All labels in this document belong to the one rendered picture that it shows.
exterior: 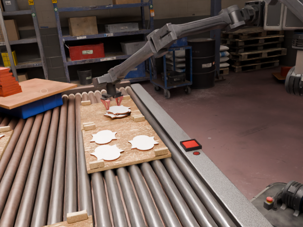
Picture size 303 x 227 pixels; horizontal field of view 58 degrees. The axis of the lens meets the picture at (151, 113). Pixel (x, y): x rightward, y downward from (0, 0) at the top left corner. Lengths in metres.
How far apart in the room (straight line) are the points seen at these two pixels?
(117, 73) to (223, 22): 0.58
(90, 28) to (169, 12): 1.95
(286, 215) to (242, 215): 1.09
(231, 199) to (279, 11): 0.90
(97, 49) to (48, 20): 1.19
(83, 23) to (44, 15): 0.91
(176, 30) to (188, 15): 5.60
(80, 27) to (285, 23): 4.54
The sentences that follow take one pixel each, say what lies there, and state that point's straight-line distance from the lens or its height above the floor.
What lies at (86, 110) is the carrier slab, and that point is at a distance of 1.77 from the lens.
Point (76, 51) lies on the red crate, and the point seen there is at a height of 0.82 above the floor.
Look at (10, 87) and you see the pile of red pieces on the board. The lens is 1.99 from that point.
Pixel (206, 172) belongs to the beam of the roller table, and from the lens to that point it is 1.09.
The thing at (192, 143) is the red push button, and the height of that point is 0.93.
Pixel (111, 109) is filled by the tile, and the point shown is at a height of 0.97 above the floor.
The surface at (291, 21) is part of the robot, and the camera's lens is 1.45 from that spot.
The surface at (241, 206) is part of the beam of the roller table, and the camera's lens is 0.95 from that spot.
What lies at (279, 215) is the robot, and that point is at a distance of 1.98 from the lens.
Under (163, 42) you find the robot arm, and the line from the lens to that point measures 1.22.
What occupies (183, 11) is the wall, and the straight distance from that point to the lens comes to 6.76.
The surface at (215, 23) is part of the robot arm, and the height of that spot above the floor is 1.43.
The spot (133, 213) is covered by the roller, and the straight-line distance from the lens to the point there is 0.91.
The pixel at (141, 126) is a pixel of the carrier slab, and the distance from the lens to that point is 1.44.
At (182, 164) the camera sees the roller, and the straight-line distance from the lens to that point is 1.13.
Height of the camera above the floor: 1.52
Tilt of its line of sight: 21 degrees down
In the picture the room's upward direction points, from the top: 4 degrees counter-clockwise
